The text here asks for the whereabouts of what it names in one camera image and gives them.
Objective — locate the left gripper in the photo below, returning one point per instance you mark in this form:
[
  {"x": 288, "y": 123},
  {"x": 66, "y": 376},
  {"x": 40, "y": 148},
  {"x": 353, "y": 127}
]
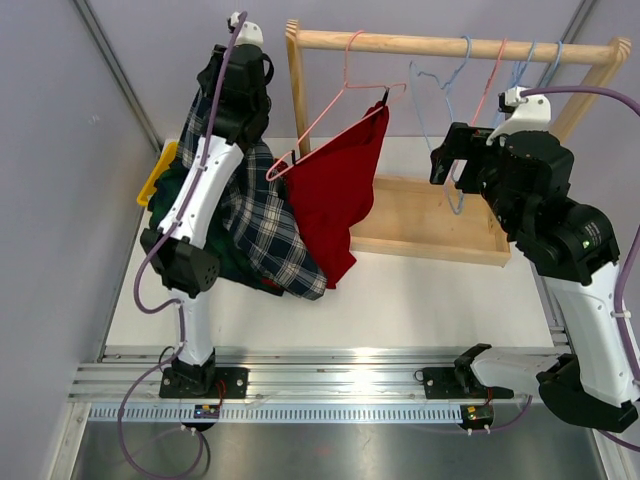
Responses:
[{"x": 206, "y": 77}]

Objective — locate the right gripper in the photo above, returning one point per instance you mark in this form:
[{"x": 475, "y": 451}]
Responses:
[{"x": 469, "y": 144}]

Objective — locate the blue hanger with plaid skirt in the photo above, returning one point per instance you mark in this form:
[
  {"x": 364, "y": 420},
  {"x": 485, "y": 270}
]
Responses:
[{"x": 431, "y": 96}]

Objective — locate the navy white plaid skirt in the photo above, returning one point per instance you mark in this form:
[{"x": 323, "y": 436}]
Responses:
[{"x": 263, "y": 226}]

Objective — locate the red skirt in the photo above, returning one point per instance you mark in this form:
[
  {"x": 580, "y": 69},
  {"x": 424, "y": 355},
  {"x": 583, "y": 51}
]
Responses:
[{"x": 332, "y": 190}]

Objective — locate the dark green plaid skirt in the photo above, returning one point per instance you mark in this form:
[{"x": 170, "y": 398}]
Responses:
[{"x": 234, "y": 263}]

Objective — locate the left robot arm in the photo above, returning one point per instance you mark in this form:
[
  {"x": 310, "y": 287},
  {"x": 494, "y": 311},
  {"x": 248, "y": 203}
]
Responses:
[{"x": 175, "y": 250}]

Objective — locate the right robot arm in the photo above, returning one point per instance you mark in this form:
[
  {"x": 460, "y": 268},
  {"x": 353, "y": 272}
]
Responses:
[{"x": 524, "y": 178}]

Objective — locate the wooden clothes rack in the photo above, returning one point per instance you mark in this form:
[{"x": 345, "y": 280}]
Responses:
[{"x": 409, "y": 217}]

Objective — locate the yellow plastic tray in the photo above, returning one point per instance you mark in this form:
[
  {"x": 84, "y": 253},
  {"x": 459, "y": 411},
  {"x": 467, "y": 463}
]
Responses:
[{"x": 162, "y": 164}]

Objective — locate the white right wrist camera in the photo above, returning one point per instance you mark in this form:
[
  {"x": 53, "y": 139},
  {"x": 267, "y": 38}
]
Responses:
[{"x": 522, "y": 113}]

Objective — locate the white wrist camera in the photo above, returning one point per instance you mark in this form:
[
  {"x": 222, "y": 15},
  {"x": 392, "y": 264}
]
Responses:
[
  {"x": 522, "y": 113},
  {"x": 244, "y": 33}
]

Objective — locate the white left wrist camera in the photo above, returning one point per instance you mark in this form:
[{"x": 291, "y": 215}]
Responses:
[{"x": 244, "y": 33}]

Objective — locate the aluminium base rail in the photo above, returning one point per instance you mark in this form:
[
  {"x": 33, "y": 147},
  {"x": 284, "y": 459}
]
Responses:
[{"x": 358, "y": 385}]

